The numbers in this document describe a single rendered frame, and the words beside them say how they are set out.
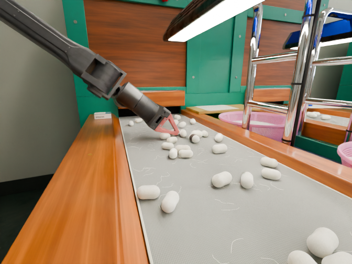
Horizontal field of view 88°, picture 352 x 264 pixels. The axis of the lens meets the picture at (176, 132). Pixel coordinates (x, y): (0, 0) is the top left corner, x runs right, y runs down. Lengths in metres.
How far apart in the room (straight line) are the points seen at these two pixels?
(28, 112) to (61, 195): 1.56
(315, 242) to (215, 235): 0.10
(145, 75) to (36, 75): 1.07
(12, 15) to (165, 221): 0.49
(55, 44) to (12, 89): 1.34
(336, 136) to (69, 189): 0.72
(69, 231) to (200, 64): 0.87
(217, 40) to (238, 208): 0.86
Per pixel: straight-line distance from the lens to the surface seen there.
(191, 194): 0.30
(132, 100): 0.48
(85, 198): 0.27
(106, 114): 0.75
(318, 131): 0.78
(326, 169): 0.40
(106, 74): 0.48
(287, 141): 0.50
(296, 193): 0.35
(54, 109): 1.78
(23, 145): 1.90
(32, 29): 0.52
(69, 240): 0.22
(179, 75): 0.93
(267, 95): 1.14
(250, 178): 0.32
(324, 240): 0.25
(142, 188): 0.28
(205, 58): 0.98
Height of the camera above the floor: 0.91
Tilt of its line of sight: 16 degrees down
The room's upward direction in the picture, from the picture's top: straight up
